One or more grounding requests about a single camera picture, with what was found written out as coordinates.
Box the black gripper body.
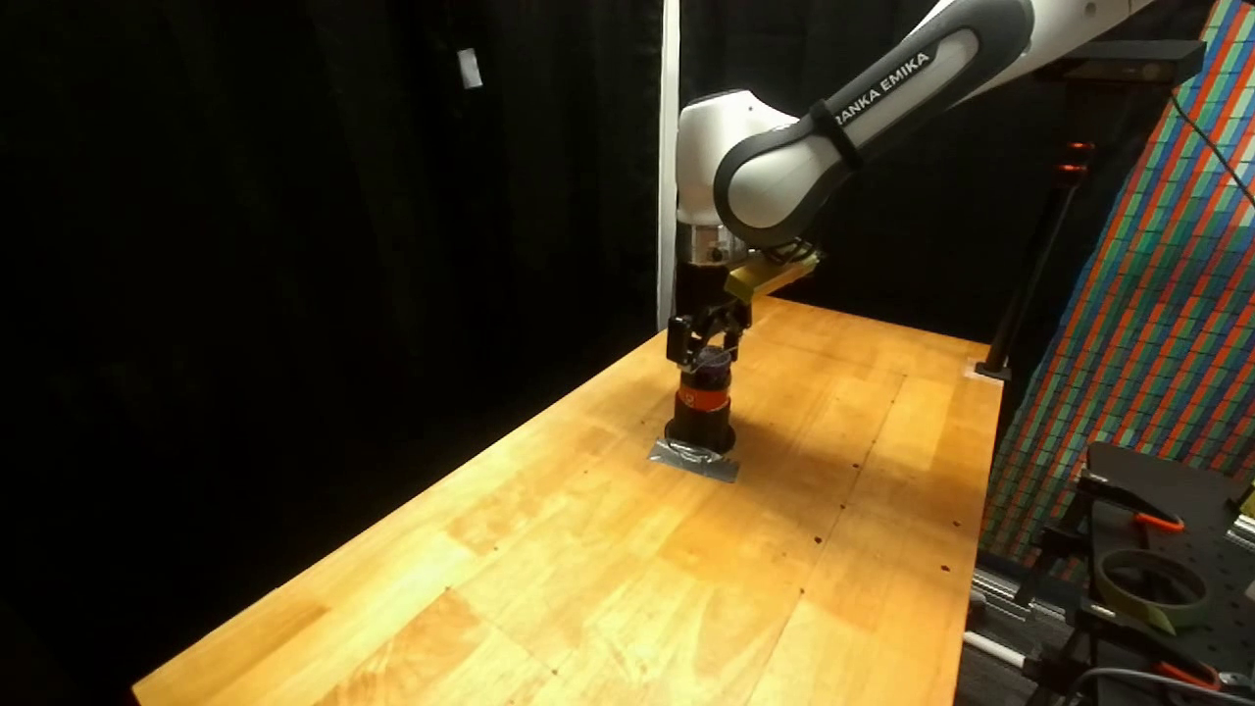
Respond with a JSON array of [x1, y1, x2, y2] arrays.
[[679, 255, 758, 339]]

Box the orange elastic band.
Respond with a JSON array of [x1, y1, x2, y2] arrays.
[[675, 384, 735, 417]]

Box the dark bottle with purple cap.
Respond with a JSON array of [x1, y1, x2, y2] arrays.
[[664, 349, 740, 459]]

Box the white vertical pole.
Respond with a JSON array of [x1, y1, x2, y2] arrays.
[[651, 0, 685, 334]]

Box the black curtain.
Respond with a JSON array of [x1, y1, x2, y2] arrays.
[[0, 0, 1114, 706]]

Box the colourful striped cloth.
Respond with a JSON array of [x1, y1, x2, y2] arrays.
[[979, 0, 1255, 574]]

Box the black metal plate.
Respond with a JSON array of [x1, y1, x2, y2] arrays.
[[1080, 439, 1250, 541]]

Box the beige tape roll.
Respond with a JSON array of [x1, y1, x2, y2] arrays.
[[1091, 541, 1221, 637]]

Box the yellow camera mount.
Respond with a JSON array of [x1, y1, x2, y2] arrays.
[[724, 247, 824, 306]]

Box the grey square base plate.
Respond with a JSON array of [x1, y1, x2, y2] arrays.
[[646, 435, 747, 485]]

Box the black camera stand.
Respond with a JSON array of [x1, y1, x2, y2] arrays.
[[974, 35, 1209, 384]]

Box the aluminium rail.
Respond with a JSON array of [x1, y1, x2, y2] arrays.
[[960, 556, 1091, 673]]

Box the black clamp with orange handle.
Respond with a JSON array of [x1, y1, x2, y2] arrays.
[[1072, 469, 1195, 562]]

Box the thin black cable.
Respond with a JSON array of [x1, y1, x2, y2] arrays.
[[1165, 77, 1255, 212]]

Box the grey cable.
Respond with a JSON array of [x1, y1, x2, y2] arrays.
[[1066, 659, 1255, 702]]

